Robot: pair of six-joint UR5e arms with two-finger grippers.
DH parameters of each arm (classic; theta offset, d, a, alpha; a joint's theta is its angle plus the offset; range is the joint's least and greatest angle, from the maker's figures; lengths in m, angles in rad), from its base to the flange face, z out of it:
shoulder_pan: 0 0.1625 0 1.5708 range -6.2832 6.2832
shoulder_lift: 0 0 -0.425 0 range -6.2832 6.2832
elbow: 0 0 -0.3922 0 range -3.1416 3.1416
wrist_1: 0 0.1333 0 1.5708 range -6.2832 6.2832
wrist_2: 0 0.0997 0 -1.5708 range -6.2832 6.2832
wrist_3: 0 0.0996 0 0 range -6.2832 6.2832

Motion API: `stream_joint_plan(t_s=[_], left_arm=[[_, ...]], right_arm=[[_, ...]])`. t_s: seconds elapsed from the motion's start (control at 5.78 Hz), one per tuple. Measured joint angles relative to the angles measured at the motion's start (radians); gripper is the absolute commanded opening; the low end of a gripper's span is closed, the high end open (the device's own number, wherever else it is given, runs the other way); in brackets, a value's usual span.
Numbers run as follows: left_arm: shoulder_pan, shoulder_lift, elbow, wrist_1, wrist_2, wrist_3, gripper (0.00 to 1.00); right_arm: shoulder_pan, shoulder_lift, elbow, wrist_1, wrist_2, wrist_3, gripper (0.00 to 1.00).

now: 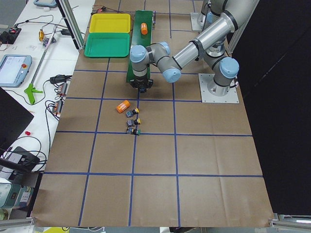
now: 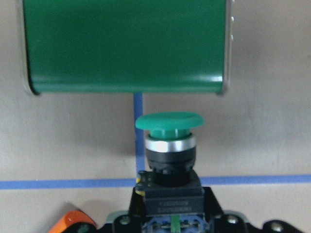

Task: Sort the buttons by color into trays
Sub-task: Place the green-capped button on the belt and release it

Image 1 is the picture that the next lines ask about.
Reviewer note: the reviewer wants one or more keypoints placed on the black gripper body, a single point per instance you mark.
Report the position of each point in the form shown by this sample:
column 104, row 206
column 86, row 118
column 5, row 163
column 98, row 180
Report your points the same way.
column 139, row 82

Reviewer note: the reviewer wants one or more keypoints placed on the yellow push button switch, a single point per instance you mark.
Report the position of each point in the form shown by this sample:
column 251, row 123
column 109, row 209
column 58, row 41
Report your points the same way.
column 131, row 113

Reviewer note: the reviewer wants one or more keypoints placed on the orange cylinder with white print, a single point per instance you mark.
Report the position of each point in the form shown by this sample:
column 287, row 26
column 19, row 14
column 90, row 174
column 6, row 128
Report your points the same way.
column 144, row 28

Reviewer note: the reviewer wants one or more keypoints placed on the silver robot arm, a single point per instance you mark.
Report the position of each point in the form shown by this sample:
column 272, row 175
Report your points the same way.
column 207, row 16
column 221, row 18

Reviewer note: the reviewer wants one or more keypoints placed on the green conveyor belt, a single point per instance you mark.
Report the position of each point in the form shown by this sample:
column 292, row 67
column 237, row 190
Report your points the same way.
column 137, row 38

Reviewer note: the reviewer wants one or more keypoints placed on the green plastic tray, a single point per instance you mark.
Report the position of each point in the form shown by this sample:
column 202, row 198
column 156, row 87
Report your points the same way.
column 107, row 45

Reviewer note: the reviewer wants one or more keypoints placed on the yellow plastic tray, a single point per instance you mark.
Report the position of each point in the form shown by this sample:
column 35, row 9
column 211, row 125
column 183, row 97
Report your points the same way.
column 110, row 23

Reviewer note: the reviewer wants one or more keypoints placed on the black power adapter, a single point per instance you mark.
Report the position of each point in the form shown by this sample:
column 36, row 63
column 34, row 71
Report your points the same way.
column 65, row 32

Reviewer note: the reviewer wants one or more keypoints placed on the gold resistor block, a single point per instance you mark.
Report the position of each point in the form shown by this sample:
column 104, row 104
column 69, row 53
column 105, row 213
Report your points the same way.
column 41, row 35

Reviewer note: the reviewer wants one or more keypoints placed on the teach pendant tablet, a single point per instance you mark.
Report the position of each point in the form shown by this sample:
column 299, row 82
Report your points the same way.
column 14, row 69

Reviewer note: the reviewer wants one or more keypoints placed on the black monitor corner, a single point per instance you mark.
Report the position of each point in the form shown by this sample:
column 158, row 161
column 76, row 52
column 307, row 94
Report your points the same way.
column 14, row 119

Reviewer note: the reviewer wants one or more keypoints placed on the aluminium frame post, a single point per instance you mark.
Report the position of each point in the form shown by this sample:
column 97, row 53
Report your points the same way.
column 69, row 18

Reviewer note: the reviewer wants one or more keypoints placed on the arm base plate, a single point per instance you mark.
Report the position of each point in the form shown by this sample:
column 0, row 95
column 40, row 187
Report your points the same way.
column 197, row 21
column 212, row 93

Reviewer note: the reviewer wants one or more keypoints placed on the green handled reacher tool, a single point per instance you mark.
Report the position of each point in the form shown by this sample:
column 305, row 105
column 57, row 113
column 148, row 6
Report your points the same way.
column 30, row 90

